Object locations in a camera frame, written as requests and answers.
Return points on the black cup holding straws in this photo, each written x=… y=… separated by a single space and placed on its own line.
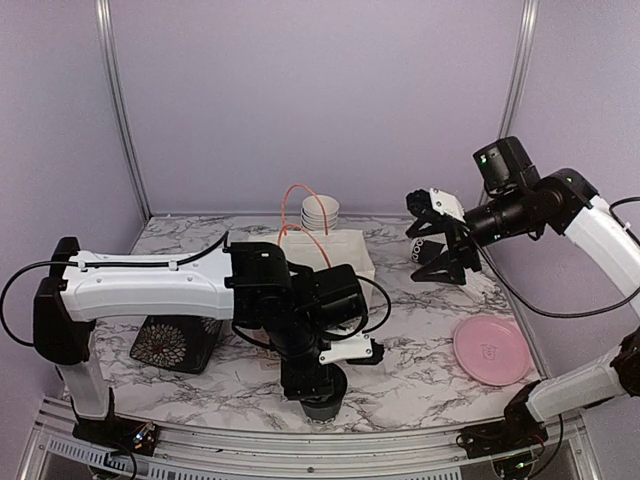
x=423 y=250

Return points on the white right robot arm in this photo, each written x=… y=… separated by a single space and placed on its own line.
x=522 y=202

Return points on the aluminium table edge rail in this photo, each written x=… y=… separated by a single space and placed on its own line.
x=191 y=452

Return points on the right aluminium frame post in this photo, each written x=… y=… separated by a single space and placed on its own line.
x=520 y=66

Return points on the pink plastic plate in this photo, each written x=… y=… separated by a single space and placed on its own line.
x=492 y=350

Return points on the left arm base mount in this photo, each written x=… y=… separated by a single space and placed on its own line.
x=126 y=434

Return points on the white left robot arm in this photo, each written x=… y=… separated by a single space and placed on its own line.
x=314 y=319

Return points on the black takeout coffee cup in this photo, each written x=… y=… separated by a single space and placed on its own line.
x=325 y=409

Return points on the white paper takeout bag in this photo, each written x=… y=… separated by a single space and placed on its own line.
x=324 y=249

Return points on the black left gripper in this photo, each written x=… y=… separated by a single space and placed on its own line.
x=302 y=386

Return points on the black floral tray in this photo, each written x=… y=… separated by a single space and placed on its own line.
x=178 y=343

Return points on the stack of paper cups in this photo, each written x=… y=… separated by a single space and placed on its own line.
x=319 y=213

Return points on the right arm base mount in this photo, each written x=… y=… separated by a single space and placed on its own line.
x=517 y=430

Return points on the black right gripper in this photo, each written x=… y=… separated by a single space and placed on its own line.
x=458 y=243

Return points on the left aluminium frame post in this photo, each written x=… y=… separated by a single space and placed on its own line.
x=110 y=60

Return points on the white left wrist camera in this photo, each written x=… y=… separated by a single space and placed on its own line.
x=360 y=349

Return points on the aluminium frame post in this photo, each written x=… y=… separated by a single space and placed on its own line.
x=520 y=66
x=110 y=60

